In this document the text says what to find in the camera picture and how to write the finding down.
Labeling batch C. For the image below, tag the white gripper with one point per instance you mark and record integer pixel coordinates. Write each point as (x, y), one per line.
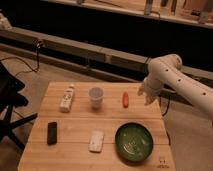
(152, 87)

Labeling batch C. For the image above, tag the red pepper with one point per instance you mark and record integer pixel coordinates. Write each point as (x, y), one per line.
(125, 100)

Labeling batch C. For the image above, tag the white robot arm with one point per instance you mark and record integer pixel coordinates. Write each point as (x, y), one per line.
(165, 70)

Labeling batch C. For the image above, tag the green bowl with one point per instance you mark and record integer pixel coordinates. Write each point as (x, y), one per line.
(133, 142)

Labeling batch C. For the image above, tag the white sponge block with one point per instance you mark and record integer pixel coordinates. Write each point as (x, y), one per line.
(96, 141)

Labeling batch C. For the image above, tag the white plastic bottle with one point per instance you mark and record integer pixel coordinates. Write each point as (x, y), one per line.
(67, 98)

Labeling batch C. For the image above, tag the black rectangular block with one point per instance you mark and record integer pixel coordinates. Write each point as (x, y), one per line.
(52, 133)

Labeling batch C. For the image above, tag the black office chair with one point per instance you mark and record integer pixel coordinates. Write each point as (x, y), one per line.
(10, 98)

